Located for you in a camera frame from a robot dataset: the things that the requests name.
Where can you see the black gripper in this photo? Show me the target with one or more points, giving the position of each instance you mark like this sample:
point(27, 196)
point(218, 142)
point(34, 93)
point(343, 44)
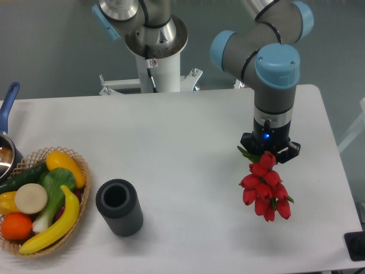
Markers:
point(266, 138)

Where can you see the red tulip bouquet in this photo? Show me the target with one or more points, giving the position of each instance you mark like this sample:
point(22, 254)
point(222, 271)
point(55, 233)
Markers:
point(263, 187)

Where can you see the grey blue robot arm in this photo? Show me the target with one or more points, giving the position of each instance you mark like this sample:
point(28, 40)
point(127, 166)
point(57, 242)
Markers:
point(263, 59)

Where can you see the black device at edge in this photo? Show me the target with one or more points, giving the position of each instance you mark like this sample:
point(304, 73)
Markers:
point(355, 245)

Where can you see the dark grey ribbed vase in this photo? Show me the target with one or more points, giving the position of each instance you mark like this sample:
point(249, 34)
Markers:
point(118, 203)

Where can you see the yellow banana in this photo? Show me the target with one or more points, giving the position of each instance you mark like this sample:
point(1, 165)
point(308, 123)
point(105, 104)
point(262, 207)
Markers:
point(58, 229)

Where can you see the green bok choy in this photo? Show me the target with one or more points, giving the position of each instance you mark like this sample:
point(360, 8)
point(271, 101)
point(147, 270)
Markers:
point(52, 182)

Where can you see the woven wicker basket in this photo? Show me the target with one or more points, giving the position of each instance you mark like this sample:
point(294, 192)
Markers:
point(37, 157)

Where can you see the green cucumber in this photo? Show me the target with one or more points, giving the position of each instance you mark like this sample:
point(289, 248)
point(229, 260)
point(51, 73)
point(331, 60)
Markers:
point(22, 178)

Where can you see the beige round bun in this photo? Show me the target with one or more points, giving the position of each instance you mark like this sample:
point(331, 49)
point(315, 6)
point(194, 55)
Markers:
point(31, 198)

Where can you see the orange fruit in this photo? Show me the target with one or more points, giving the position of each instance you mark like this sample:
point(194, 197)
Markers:
point(16, 226)

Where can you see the yellow bell pepper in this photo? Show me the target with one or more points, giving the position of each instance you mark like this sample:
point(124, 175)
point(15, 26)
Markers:
point(7, 203)

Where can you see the white frame at right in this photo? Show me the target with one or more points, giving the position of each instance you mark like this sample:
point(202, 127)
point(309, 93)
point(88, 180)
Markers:
point(355, 128)

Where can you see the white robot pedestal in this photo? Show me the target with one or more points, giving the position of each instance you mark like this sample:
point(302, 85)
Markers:
point(157, 55)

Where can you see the blue handled saucepan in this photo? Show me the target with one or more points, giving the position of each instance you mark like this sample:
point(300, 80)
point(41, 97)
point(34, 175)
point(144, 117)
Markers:
point(10, 156)

